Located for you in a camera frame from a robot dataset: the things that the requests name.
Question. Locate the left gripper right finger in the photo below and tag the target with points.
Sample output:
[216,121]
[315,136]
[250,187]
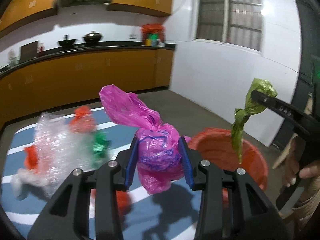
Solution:
[232,206]

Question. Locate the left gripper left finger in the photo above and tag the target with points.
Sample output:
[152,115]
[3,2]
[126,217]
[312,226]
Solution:
[125,164]

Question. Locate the pink plastic bag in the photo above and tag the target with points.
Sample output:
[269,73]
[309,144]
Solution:
[159,161]

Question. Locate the olive green plastic bag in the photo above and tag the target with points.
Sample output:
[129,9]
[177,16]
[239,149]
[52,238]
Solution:
[251,108]

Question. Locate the clear bubble wrap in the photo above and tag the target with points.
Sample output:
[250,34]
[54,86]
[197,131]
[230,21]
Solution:
[59,150]

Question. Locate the dark green plastic bag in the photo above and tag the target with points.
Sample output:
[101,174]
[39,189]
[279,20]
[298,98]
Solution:
[100,147]

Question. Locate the red plastic bag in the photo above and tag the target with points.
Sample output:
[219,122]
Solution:
[83,121]
[31,158]

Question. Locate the white plastic bag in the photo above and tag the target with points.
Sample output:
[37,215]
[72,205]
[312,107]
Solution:
[25,182]

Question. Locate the red lined trash basket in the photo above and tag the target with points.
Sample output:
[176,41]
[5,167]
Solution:
[215,145]

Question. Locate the lower wooden kitchen cabinets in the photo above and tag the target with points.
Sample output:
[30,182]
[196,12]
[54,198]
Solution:
[79,77]

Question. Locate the right hand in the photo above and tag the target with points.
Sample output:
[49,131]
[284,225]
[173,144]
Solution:
[292,169]

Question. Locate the blue striped table cloth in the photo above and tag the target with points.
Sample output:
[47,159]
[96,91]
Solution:
[171,214]

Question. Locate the barred window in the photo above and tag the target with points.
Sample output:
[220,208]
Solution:
[236,22]

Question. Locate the red bag with bottles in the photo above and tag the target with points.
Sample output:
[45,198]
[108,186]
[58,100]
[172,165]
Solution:
[152,34]

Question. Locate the clear jar on counter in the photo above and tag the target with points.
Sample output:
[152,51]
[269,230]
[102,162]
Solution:
[11,59]

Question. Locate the dark cutting board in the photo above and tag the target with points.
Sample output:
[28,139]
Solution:
[28,51]

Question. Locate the red bottle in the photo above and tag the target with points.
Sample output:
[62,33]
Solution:
[40,50]

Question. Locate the black wok left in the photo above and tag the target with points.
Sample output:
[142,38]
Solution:
[66,43]

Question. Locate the black lidded wok right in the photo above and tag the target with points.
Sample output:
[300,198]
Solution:
[93,38]

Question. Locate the upper wooden cabinets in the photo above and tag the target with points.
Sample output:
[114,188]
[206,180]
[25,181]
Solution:
[18,13]

